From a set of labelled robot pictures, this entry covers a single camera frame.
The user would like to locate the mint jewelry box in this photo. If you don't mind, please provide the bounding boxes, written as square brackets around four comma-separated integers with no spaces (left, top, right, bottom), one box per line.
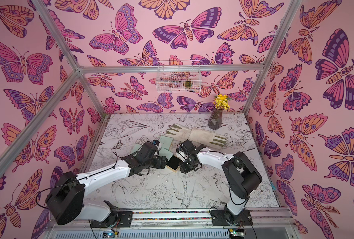
[131,144,142,153]
[159,148,183,172]
[159,136,174,150]

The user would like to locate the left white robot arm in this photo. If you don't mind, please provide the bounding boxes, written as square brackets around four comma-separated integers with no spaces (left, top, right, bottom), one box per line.
[46,140,167,227]

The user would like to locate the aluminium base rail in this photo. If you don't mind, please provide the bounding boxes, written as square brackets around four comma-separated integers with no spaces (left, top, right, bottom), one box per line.
[41,208,301,239]

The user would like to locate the white work glove right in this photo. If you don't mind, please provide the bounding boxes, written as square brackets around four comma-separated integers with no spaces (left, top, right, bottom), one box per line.
[188,129,227,149]

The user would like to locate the white wire basket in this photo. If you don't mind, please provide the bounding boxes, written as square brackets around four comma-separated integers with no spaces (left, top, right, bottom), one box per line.
[154,59,202,93]

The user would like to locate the yellow flowers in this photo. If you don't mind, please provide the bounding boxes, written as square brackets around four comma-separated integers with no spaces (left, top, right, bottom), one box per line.
[213,94,230,110]

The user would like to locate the white work glove left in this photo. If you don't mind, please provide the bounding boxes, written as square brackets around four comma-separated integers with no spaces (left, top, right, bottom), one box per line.
[165,124,192,142]

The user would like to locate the white work glove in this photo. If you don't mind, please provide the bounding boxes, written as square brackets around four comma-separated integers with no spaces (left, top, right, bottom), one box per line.
[188,129,227,149]
[165,124,192,142]

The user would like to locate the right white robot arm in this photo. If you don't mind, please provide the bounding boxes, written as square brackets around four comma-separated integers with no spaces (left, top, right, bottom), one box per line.
[176,140,263,225]

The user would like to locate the dark glass vase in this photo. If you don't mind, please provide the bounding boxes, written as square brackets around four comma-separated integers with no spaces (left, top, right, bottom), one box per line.
[208,108,223,130]

